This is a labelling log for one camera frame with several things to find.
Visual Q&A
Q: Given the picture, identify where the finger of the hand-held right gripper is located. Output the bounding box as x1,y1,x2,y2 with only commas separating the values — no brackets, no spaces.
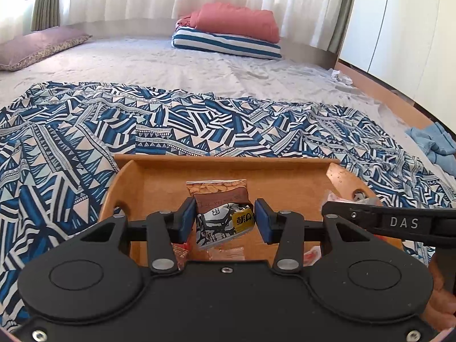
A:
321,201,384,229

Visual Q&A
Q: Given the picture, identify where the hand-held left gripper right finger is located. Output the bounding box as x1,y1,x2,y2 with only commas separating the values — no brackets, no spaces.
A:
254,198,378,276

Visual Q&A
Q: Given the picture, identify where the red label clear snack packet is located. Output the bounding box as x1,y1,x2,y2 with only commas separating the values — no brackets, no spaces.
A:
206,245,246,261

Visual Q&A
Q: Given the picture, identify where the person's right hand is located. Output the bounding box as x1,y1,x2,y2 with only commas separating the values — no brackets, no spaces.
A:
424,251,456,333

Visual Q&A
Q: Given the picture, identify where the coral folded blanket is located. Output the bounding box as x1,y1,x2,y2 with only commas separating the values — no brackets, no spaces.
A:
177,2,280,44

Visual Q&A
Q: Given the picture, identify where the crumpled white tissue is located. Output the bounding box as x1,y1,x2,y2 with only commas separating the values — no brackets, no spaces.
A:
328,68,354,87

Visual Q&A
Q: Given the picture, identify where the black white snack packet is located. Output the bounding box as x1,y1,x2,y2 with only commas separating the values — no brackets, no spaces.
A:
195,202,256,251

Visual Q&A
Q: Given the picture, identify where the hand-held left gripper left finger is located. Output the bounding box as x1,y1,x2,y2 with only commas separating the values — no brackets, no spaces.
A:
80,197,197,276

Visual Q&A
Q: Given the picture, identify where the light blue cloth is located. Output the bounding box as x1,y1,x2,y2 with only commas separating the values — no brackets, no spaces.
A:
406,123,456,176

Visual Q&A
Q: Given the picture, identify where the purple pillow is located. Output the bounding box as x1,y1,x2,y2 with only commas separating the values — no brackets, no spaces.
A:
0,25,94,72

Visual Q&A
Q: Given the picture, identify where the green curtain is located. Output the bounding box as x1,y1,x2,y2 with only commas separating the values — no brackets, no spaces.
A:
31,0,62,32
313,0,361,59

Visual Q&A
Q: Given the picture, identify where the wooden bed frame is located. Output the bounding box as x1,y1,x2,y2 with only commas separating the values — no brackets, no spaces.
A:
278,43,439,131

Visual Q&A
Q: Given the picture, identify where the red white snack packet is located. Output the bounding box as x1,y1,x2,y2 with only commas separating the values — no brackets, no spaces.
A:
302,245,322,267
172,242,190,270

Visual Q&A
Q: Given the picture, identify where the bed with grey sheet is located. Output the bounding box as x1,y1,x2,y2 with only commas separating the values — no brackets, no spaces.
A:
0,35,456,186

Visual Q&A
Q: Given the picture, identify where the blue white striped pillow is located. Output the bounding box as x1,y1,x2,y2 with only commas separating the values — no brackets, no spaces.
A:
172,26,283,60

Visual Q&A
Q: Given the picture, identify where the blue white patterned blanket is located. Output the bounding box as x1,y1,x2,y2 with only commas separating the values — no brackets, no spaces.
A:
0,81,456,332

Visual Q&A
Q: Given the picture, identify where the white wardrobe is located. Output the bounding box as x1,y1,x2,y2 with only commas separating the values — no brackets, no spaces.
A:
338,0,456,116

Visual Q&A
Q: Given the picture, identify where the wooden tray with handles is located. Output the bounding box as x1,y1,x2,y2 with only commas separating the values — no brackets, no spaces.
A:
98,154,405,268

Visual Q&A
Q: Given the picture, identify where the pink white snack packet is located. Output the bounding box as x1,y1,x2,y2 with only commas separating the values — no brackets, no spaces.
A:
321,190,361,208

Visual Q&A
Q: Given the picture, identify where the brown peanut snack packet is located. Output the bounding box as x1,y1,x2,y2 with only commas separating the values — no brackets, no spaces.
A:
186,179,249,215

